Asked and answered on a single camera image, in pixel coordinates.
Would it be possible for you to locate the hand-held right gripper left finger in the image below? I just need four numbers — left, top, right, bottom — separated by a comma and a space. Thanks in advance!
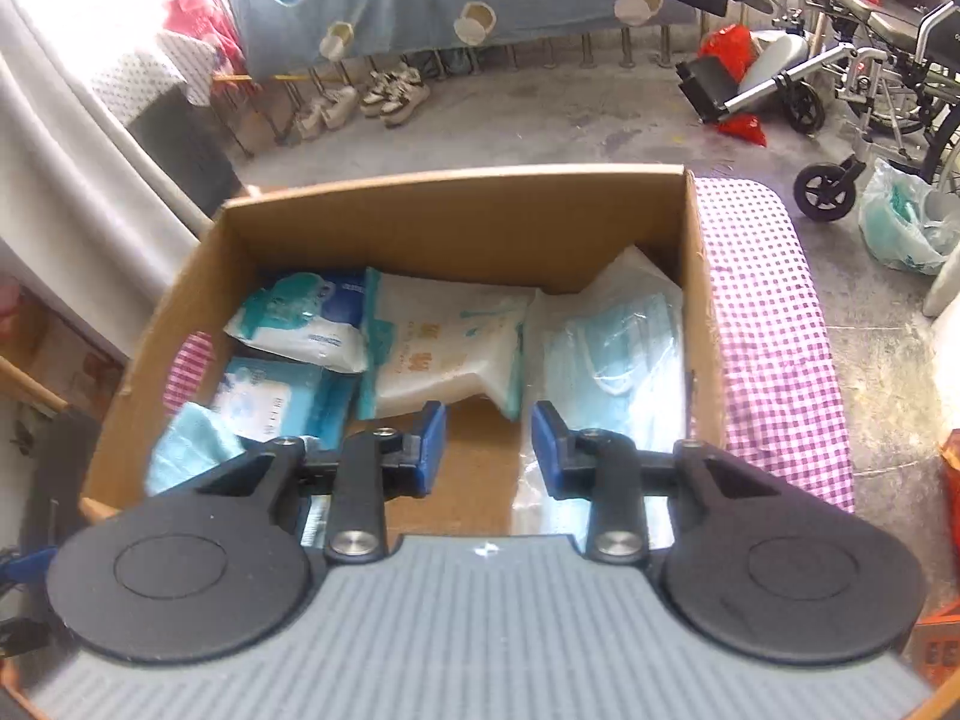
146, 400, 449, 563

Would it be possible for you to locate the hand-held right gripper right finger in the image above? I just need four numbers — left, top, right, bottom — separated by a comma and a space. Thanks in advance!
531, 400, 815, 563

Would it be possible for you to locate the large white tissue pack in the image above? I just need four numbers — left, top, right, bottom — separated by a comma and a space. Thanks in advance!
356, 268, 537, 421

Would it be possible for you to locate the clear pack of blue masks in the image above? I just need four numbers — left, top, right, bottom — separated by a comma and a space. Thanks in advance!
510, 244, 687, 548

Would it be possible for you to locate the blue tissue pack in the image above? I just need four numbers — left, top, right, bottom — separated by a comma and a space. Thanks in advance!
206, 356, 361, 451

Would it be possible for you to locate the white blue wet wipes pack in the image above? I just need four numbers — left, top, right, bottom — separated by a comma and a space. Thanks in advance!
223, 272, 370, 374

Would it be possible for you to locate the large cardboard box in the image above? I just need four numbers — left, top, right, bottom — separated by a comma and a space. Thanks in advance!
79, 165, 728, 533

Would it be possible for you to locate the teal towel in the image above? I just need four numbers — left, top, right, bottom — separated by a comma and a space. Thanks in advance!
144, 401, 248, 497

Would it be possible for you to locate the white sneaker dark trim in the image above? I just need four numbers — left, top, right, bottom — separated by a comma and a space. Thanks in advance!
379, 67, 432, 127
360, 69, 406, 117

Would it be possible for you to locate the dark hanging cloth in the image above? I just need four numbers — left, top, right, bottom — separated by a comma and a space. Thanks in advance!
131, 86, 245, 215

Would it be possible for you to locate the green white plastic bag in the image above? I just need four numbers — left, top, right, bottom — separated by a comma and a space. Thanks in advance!
859, 157, 953, 275

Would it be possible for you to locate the orange printed appliance box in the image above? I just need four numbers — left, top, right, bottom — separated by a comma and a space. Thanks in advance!
909, 604, 960, 687

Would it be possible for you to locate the white polka dot cloth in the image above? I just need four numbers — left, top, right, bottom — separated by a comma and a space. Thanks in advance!
90, 34, 215, 110

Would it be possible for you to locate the white curtain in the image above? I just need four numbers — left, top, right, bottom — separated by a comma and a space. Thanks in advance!
0, 0, 226, 241

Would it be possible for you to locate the pink hanging garment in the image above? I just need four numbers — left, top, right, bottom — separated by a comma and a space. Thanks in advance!
154, 0, 245, 72

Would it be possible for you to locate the wheelchair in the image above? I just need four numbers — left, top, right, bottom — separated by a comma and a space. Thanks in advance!
649, 0, 960, 222

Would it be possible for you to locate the wooden furniture frame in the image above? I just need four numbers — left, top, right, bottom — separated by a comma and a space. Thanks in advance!
0, 356, 68, 413

